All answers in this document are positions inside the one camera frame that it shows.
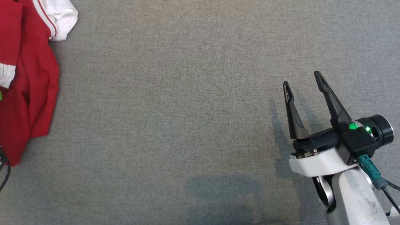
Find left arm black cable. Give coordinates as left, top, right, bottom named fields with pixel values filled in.
left=0, top=146, right=12, bottom=192

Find grey fabric sofa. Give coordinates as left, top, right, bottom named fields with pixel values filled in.
left=0, top=0, right=400, bottom=225

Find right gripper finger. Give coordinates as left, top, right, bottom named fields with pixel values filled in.
left=314, top=71, right=352, bottom=127
left=283, top=81, right=310, bottom=140

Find right arm cable teal plug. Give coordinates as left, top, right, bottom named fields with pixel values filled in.
left=357, top=154, right=400, bottom=214

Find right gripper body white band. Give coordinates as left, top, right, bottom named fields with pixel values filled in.
left=289, top=126, right=360, bottom=178

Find red white basketball jersey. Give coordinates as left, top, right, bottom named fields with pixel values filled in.
left=0, top=0, right=78, bottom=167

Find red shorts with white band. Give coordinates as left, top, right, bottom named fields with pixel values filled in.
left=0, top=0, right=25, bottom=89

